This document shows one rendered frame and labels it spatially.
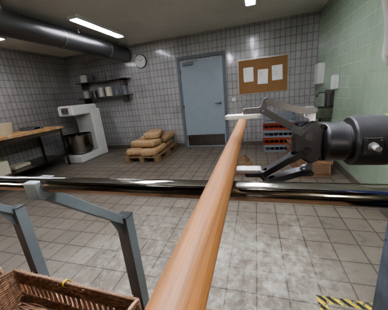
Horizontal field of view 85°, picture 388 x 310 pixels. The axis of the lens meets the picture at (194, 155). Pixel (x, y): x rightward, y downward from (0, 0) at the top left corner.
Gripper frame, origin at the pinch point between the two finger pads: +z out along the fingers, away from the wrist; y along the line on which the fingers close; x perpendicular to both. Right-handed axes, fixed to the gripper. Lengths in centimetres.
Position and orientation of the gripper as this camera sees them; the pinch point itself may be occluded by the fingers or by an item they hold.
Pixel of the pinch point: (235, 144)
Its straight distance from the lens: 46.6
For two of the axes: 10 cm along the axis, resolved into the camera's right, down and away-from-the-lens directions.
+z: -9.6, 0.2, 2.7
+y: 0.9, 9.6, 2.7
